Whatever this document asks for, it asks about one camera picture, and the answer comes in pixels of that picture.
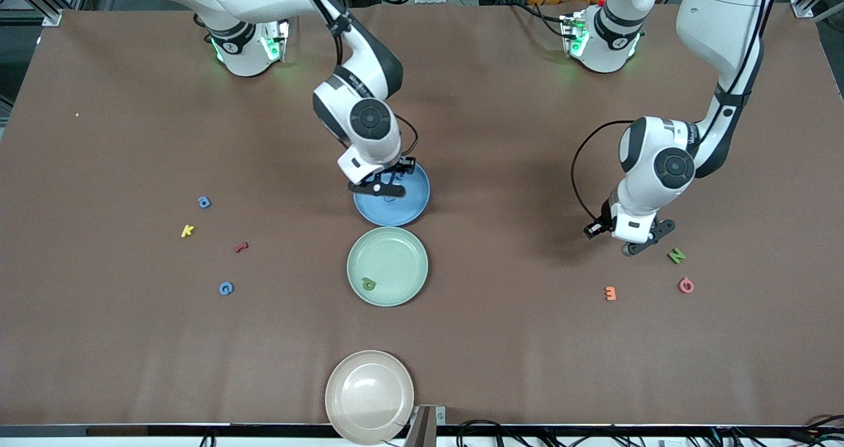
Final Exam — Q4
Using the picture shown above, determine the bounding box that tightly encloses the blue plate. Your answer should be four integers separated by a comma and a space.
353, 160, 431, 227

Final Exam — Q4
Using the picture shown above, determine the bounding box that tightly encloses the green plate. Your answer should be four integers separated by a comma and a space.
346, 226, 429, 308

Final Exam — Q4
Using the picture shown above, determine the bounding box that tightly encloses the beige plate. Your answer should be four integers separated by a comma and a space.
324, 349, 415, 446

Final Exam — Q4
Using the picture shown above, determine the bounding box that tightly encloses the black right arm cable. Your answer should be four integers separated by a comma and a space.
290, 0, 419, 164

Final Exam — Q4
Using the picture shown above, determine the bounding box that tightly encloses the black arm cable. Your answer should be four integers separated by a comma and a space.
290, 0, 419, 164
570, 0, 771, 227

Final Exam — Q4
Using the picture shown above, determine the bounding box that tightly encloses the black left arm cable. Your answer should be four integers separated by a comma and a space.
570, 0, 771, 227

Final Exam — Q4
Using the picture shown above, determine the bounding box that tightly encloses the black base power cable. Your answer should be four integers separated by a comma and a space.
504, 0, 568, 36

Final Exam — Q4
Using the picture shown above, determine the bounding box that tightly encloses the black cable bundle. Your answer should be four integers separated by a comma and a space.
455, 419, 844, 447

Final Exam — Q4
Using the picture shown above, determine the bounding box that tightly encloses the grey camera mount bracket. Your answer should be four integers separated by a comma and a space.
404, 405, 447, 447

